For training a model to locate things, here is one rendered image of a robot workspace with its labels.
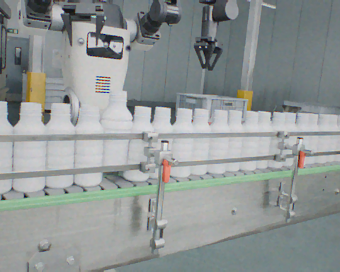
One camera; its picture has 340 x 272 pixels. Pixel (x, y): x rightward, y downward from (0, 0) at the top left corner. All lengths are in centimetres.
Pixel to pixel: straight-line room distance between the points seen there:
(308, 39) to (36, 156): 1264
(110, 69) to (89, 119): 67
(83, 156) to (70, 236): 16
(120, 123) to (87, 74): 63
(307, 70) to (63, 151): 1242
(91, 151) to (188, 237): 34
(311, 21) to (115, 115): 1259
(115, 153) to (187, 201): 22
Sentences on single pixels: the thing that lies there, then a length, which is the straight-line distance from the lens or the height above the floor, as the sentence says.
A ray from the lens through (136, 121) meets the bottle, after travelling 81.
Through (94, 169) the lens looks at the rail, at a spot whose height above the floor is 104.
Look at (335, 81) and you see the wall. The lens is 1239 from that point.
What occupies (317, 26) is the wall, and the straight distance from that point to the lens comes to 1305.
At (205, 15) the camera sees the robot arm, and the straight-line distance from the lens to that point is 125.
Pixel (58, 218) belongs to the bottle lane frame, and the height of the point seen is 95.
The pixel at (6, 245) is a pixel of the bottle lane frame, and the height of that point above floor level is 92.
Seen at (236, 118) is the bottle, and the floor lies 115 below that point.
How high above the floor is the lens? 123
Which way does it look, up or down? 9 degrees down
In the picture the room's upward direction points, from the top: 6 degrees clockwise
